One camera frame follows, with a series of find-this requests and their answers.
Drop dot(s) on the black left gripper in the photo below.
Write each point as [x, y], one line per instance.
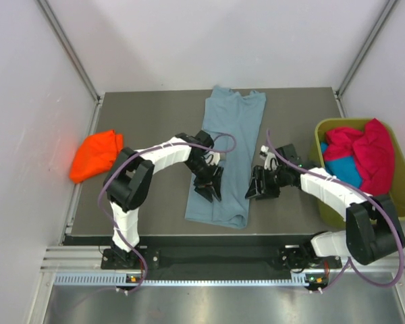
[206, 191]

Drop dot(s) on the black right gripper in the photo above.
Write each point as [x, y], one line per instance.
[269, 192]

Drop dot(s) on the light blue t shirt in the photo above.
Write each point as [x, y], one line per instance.
[232, 120]

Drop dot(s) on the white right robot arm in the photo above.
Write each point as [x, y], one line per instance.
[372, 227]

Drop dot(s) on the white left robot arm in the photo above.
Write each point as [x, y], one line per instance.
[128, 182]

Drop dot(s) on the bright blue t shirt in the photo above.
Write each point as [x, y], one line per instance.
[345, 170]

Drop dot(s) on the folded orange t shirt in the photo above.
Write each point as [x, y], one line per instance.
[96, 155]

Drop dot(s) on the red t shirt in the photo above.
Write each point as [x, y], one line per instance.
[372, 150]

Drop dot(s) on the olive green plastic bin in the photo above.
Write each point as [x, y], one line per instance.
[397, 190]

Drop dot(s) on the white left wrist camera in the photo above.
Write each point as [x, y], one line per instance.
[212, 158]

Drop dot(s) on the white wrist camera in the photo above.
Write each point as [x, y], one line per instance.
[212, 158]
[269, 158]

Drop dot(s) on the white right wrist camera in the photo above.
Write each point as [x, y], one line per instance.
[269, 158]

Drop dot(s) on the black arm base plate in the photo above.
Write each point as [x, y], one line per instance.
[157, 257]

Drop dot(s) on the aluminium frame rail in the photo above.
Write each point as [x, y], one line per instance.
[89, 258]

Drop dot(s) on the slotted grey cable duct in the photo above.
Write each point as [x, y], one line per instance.
[128, 280]

